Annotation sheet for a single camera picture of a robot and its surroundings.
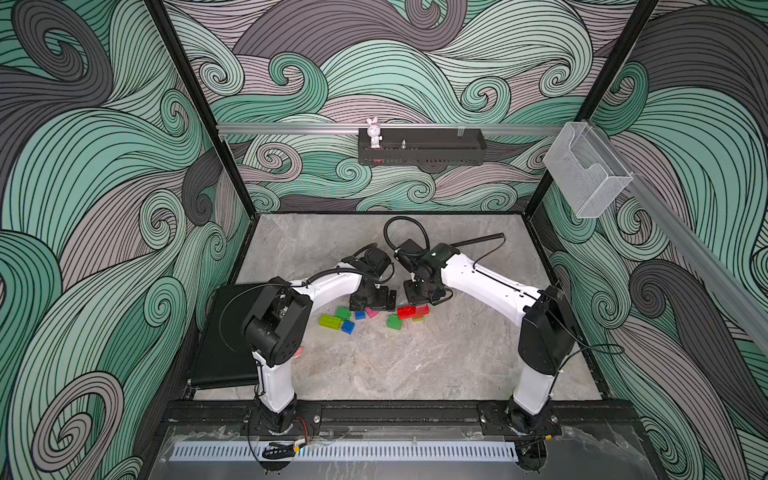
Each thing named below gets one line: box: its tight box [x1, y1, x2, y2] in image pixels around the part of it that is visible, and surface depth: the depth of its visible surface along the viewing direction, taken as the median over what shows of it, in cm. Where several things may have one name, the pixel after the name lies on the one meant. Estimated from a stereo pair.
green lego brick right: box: [387, 314, 403, 330], surface depth 91 cm
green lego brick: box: [336, 306, 351, 321], surface depth 92 cm
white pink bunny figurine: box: [366, 117, 383, 149], surface depth 91 cm
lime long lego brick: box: [319, 314, 341, 330], surface depth 91 cm
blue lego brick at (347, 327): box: [341, 320, 355, 335], surface depth 90 cm
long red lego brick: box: [397, 304, 431, 320], surface depth 89 cm
